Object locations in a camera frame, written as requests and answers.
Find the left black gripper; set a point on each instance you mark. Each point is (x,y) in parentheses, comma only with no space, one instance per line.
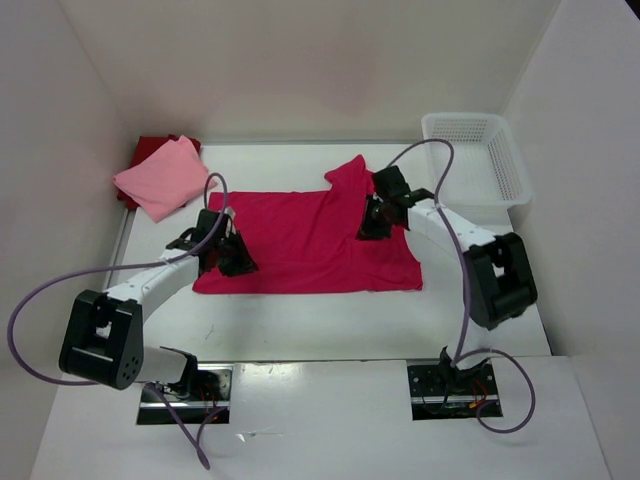
(245,263)

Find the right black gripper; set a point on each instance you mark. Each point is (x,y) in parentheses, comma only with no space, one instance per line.
(368,231)

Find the magenta t shirt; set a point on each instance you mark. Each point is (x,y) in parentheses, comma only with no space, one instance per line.
(306,242)

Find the light pink t shirt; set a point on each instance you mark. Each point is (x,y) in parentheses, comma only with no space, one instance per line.
(165,177)

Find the dark red t shirt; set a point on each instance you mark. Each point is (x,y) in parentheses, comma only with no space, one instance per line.
(145,155)

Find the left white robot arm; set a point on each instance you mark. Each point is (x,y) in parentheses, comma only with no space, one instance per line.
(104,341)

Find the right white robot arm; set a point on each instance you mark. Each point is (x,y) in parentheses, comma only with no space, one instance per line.
(497,280)

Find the white plastic basket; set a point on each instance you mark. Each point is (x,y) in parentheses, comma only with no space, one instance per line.
(483,165)

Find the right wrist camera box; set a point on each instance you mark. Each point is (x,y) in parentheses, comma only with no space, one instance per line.
(389,183)

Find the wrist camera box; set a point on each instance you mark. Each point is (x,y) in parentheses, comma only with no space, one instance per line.
(389,183)
(210,228)

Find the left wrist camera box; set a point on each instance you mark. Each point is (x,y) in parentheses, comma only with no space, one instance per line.
(210,228)

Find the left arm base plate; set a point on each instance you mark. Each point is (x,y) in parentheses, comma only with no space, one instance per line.
(210,394)

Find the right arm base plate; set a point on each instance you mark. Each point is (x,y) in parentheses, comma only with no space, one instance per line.
(432,399)

